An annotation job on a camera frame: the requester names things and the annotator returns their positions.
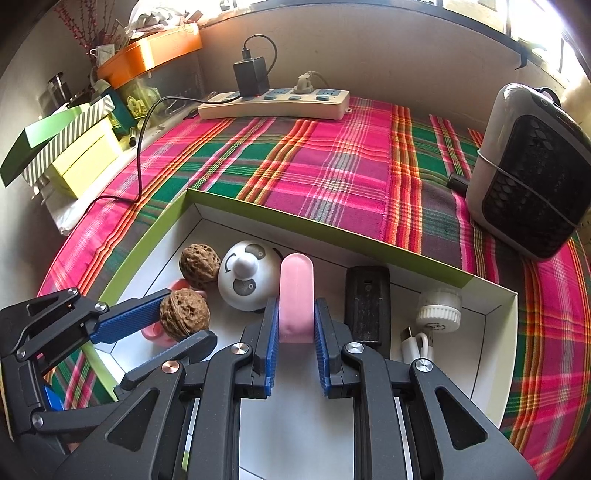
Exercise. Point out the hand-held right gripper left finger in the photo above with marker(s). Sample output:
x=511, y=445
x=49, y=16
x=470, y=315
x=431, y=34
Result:
x=272, y=350

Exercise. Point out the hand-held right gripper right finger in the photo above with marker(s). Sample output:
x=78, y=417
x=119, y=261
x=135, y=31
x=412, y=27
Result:
x=323, y=350

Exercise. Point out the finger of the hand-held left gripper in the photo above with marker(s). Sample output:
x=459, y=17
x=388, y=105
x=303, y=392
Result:
x=184, y=348
x=129, y=318

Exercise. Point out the pink plastic piece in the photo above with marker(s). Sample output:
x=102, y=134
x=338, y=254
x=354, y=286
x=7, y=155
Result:
x=154, y=332

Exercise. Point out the brown walnut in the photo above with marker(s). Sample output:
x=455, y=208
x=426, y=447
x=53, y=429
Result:
x=184, y=314
x=198, y=265

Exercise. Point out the pink rounded case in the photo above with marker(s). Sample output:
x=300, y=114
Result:
x=298, y=295

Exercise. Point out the green-edged cardboard box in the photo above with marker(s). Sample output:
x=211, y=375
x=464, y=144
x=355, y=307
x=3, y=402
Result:
x=406, y=263

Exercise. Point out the white and green spool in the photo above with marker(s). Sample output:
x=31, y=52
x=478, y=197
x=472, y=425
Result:
x=438, y=309

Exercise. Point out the black bike light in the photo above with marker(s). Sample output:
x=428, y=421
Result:
x=367, y=304

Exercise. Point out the white suction knob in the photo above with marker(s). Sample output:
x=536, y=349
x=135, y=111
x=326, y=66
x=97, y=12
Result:
x=244, y=277

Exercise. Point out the yellow cardboard box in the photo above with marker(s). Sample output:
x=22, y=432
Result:
x=83, y=161

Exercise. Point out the plaid cloth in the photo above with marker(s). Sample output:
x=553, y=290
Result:
x=323, y=175

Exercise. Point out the striped cardboard box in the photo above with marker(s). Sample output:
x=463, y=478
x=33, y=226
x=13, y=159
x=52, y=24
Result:
x=69, y=134

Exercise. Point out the teal box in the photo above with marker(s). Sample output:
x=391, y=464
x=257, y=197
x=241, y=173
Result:
x=113, y=113

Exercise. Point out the black plug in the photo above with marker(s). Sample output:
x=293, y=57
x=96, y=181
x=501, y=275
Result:
x=458, y=183

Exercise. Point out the clear plastic container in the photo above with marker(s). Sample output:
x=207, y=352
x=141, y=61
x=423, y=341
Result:
x=175, y=87

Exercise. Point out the glass jar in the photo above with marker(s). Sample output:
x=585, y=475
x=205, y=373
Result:
x=54, y=90

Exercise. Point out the white power strip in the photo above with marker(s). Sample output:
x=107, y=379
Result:
x=277, y=108

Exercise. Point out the grey fan heater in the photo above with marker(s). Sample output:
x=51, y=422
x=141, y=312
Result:
x=531, y=184

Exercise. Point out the orange box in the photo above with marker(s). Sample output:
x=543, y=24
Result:
x=147, y=53

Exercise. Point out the small white plug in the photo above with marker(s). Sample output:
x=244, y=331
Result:
x=303, y=85

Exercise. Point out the black charger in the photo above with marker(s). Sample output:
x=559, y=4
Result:
x=251, y=76

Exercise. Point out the red berry branches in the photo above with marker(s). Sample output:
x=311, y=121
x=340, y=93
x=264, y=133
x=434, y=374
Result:
x=74, y=23

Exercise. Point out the pile of papers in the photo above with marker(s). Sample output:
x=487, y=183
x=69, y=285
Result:
x=147, y=18

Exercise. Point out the black window latch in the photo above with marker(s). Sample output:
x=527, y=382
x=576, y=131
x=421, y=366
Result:
x=524, y=57

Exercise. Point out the window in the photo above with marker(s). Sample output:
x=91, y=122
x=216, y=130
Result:
x=531, y=18

